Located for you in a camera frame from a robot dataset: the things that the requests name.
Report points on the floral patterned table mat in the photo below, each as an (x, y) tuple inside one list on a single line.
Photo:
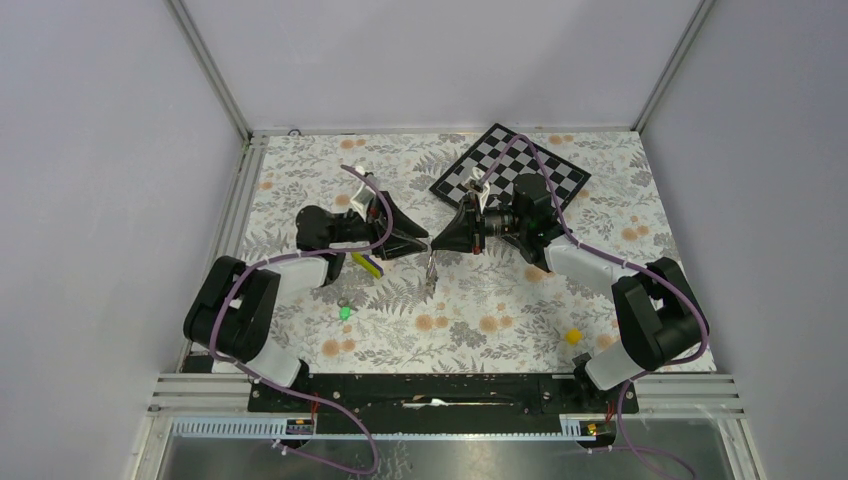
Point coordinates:
[(490, 312)]

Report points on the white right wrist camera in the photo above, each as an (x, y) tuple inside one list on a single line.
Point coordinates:
[(480, 187)]

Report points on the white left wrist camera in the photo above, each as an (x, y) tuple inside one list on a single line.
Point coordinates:
[(360, 201)]

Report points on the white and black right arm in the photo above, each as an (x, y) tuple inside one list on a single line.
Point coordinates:
[(656, 311)]

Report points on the green key tag with key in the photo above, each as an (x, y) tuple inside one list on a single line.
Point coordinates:
[(345, 309)]

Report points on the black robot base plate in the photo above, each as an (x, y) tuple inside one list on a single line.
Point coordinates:
[(529, 403)]

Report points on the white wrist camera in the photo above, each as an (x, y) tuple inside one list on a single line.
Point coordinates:
[(360, 201), (480, 187)]

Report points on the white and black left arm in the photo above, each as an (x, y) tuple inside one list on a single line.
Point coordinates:
[(232, 312)]

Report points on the black and white chessboard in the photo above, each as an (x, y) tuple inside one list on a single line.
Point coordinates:
[(567, 178)]

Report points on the yellow cube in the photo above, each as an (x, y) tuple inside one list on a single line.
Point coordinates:
[(573, 337)]

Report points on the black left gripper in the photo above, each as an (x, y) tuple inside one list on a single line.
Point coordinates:
[(377, 230)]

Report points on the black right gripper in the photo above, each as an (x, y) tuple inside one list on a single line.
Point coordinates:
[(467, 231)]

